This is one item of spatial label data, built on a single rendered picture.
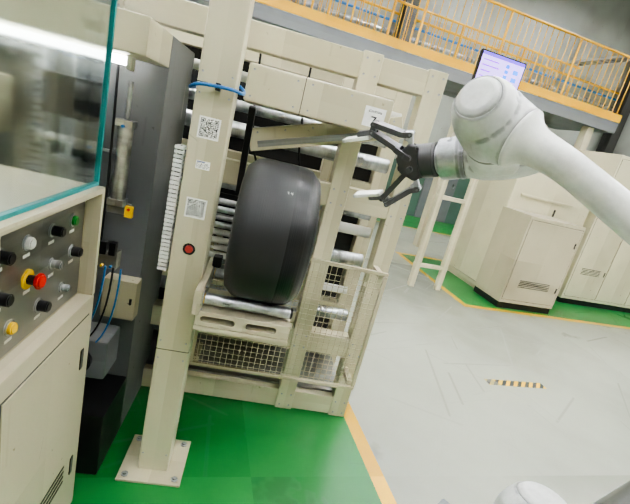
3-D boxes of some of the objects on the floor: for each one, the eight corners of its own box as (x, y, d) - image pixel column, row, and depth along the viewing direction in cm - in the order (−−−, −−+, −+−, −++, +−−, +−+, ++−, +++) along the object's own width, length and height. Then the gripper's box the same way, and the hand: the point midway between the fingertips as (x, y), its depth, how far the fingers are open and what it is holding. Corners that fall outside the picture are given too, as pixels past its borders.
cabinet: (496, 307, 548) (532, 215, 514) (471, 290, 599) (503, 205, 566) (549, 314, 575) (587, 228, 541) (521, 297, 626) (554, 217, 592)
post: (136, 470, 186) (244, -233, 119) (145, 448, 199) (247, -199, 131) (166, 474, 188) (290, -216, 121) (173, 451, 201) (288, -184, 133)
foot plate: (114, 480, 179) (115, 476, 178) (134, 435, 204) (135, 431, 203) (179, 487, 183) (179, 483, 182) (190, 442, 208) (191, 439, 208)
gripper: (448, 206, 99) (364, 209, 110) (437, 96, 89) (346, 112, 100) (440, 219, 93) (353, 221, 104) (428, 103, 83) (332, 118, 94)
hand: (354, 167), depth 101 cm, fingers open, 13 cm apart
